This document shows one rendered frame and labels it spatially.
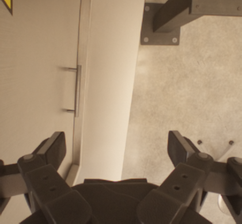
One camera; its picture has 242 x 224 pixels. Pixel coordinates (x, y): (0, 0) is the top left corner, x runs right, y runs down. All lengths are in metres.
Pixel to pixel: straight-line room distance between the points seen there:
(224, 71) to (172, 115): 0.55
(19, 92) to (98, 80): 0.38
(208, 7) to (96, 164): 0.64
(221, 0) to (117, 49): 0.32
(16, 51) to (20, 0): 0.06
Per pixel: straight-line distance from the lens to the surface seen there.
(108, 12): 0.62
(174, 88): 1.50
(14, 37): 0.26
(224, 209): 1.60
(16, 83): 0.27
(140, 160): 1.69
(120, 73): 0.61
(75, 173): 0.67
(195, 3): 0.54
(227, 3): 0.58
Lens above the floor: 1.41
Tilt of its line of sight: 75 degrees down
